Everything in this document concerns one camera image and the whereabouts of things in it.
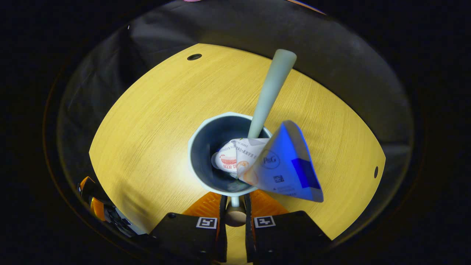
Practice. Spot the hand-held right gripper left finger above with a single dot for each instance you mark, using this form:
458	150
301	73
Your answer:
223	243

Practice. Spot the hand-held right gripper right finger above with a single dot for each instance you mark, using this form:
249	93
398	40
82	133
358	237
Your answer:
248	239

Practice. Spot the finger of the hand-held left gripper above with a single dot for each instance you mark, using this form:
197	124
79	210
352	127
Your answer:
98	209

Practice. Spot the yellow wooden desktop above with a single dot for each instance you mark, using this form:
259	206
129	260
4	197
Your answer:
147	110

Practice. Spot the black desk grommet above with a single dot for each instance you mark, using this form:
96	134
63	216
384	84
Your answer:
376	172
194	57

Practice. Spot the black backdrop cloth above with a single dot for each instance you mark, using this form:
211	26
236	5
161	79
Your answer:
239	25

